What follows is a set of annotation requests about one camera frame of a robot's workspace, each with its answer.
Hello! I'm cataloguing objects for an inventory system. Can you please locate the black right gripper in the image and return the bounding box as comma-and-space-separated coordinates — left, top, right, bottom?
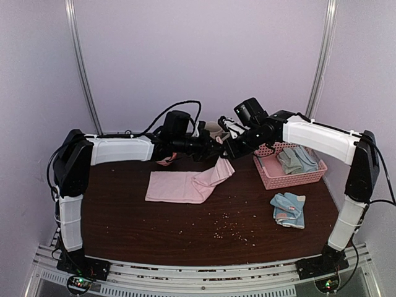
221, 124, 270, 160

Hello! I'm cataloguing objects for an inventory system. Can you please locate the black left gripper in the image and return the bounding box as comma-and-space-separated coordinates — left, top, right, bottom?
173, 129, 223, 163

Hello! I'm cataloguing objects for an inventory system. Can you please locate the large pink towel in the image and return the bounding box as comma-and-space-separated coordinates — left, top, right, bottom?
145, 158, 235, 204

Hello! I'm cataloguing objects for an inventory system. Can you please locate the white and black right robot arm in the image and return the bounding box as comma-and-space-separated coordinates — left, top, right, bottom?
218, 98, 379, 273

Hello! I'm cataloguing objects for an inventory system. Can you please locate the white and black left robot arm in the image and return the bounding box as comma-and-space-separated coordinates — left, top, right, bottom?
51, 110, 222, 275

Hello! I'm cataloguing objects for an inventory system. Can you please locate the red and white patterned bowl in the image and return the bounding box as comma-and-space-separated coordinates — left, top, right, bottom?
155, 153, 178, 166

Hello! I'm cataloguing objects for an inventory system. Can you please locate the pink perforated plastic basket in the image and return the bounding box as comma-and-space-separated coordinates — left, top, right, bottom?
253, 142, 327, 190

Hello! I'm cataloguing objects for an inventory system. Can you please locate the white mug with coral pattern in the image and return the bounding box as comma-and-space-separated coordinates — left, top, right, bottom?
205, 122, 230, 141

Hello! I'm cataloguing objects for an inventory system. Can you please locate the grey-green folded towel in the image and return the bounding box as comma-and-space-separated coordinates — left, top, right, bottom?
277, 147, 303, 175

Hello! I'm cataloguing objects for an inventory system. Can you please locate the light blue folded towel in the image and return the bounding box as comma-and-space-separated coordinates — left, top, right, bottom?
293, 146, 319, 173

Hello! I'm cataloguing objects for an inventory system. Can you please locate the blue patterned crumpled cloth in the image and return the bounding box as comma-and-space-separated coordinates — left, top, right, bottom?
270, 192, 306, 230

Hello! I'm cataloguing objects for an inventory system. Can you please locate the right round circuit board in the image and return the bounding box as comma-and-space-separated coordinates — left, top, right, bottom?
314, 275, 340, 295

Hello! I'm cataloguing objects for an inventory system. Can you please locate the round circuit board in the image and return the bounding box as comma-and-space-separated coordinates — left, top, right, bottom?
314, 275, 340, 295
66, 275, 93, 296

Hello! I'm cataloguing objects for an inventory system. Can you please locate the left round circuit board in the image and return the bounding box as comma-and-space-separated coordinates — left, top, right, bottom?
66, 275, 93, 296

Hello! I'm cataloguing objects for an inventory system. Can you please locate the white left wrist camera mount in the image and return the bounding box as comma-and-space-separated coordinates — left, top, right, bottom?
192, 121, 206, 137

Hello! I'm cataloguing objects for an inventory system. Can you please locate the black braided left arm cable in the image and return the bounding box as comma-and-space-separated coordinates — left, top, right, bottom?
101, 99, 202, 139

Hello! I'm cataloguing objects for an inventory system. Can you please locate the aluminium right corner post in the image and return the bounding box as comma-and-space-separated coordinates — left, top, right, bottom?
305, 0, 338, 118

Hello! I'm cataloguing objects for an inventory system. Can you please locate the aluminium corner post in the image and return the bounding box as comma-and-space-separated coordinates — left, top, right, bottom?
64, 0, 103, 135
305, 0, 338, 118

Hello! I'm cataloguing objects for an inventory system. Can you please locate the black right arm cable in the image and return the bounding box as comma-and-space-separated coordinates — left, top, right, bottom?
335, 139, 396, 291

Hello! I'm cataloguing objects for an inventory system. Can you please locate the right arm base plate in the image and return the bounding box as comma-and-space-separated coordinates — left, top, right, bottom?
295, 255, 349, 280

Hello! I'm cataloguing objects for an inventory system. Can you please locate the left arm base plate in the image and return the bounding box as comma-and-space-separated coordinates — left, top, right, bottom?
56, 257, 111, 281

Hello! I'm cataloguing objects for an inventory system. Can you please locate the aluminium left corner post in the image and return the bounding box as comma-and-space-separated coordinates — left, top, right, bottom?
64, 0, 103, 135

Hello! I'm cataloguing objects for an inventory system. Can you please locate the aluminium front rail frame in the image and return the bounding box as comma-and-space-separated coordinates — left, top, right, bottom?
22, 244, 385, 296

